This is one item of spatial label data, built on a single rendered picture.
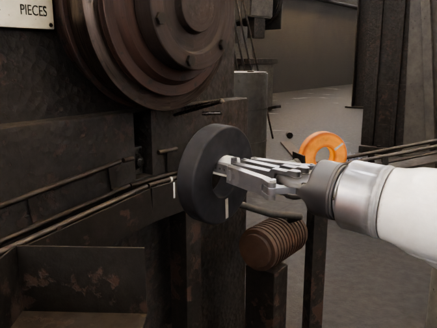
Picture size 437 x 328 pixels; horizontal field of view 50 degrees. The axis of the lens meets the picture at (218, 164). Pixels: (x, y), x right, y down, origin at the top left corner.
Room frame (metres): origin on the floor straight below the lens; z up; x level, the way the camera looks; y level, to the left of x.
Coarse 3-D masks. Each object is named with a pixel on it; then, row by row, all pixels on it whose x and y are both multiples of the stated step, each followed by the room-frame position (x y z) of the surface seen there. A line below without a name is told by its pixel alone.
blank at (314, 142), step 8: (312, 136) 1.40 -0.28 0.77; (320, 136) 1.39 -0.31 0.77; (328, 136) 1.40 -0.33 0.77; (336, 136) 1.41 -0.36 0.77; (304, 144) 1.39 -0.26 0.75; (312, 144) 1.38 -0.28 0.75; (320, 144) 1.39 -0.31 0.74; (328, 144) 1.40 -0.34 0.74; (336, 144) 1.41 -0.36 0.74; (344, 144) 1.41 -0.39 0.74; (304, 152) 1.38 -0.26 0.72; (312, 152) 1.38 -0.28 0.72; (336, 152) 1.41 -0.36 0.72; (344, 152) 1.42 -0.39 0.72; (312, 160) 1.38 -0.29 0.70; (336, 160) 1.41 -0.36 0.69; (344, 160) 1.42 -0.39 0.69
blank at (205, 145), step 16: (208, 128) 0.68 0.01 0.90; (224, 128) 0.68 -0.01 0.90; (192, 144) 0.66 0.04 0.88; (208, 144) 0.65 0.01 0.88; (224, 144) 0.69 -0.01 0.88; (240, 144) 0.72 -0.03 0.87; (192, 160) 0.64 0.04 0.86; (208, 160) 0.66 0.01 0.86; (240, 160) 0.72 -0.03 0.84; (192, 176) 0.63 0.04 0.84; (208, 176) 0.66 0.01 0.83; (224, 176) 0.73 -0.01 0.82; (192, 192) 0.63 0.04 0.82; (208, 192) 0.66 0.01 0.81; (224, 192) 0.71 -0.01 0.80; (240, 192) 0.73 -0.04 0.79; (192, 208) 0.64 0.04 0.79; (208, 208) 0.66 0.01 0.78; (224, 208) 0.69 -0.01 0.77
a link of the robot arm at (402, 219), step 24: (432, 168) 0.52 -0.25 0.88; (384, 192) 0.51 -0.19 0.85; (408, 192) 0.49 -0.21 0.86; (432, 192) 0.48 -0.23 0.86; (384, 216) 0.50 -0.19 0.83; (408, 216) 0.48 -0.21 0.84; (432, 216) 0.47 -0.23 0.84; (384, 240) 0.52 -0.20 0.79; (408, 240) 0.48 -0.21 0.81; (432, 240) 0.46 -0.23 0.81
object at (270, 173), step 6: (234, 162) 0.66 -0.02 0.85; (246, 168) 0.65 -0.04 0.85; (252, 168) 0.64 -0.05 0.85; (258, 168) 0.64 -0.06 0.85; (264, 168) 0.64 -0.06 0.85; (276, 168) 0.62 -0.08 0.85; (264, 174) 0.63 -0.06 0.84; (270, 174) 0.62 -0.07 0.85; (288, 174) 0.61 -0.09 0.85; (294, 174) 0.60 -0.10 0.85; (294, 198) 0.60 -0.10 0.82
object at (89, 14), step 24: (72, 0) 0.96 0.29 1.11; (96, 0) 0.95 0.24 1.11; (72, 24) 0.97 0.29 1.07; (96, 24) 0.95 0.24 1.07; (96, 48) 0.95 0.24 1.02; (96, 72) 1.01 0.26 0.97; (120, 72) 1.00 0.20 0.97; (216, 72) 1.26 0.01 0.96; (120, 96) 1.06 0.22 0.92; (144, 96) 1.05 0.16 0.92; (168, 96) 1.11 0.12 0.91; (192, 96) 1.18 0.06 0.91
